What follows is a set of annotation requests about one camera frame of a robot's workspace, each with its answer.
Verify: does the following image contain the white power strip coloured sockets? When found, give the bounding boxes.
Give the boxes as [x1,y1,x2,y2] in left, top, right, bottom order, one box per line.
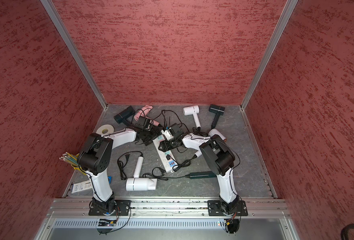
[153,135,177,173]

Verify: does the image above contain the white tape roll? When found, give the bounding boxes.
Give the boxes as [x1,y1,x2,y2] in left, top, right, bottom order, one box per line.
[96,124,115,136]

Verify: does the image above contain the black hair dryer back left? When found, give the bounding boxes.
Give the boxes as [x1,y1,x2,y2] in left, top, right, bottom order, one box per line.
[114,106,135,126]

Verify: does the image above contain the dark green hair dryer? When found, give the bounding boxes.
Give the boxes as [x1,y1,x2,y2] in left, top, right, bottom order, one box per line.
[209,105,225,129]
[185,171,217,179]

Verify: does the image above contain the dark green hair dryer back right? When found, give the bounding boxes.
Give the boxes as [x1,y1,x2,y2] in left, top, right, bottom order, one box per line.
[209,105,225,129]

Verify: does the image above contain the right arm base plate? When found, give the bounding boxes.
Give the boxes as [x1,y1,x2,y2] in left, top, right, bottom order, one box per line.
[207,199,248,217]

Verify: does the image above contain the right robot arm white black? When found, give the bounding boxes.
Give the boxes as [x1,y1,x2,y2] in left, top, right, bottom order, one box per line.
[158,125,240,215]

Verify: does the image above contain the pink hair dryer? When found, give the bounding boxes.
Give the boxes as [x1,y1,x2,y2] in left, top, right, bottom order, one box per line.
[134,105,160,126]

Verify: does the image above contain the yellow pencil cup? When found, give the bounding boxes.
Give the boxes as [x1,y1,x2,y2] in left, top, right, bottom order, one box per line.
[59,152,86,175]

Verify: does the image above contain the large white hair dryer front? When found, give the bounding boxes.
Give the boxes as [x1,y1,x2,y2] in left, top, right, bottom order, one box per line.
[126,156,157,192]

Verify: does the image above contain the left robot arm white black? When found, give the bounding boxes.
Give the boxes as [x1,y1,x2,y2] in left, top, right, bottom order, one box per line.
[76,125,148,215]

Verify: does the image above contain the dark green hair dryer front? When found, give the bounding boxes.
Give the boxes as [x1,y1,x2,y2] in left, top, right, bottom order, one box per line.
[185,171,217,179]

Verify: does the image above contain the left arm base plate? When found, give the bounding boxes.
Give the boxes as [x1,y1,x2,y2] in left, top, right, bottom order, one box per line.
[88,199,132,217]

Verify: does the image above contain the white blue box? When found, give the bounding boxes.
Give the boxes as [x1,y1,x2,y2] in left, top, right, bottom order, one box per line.
[71,175,113,194]

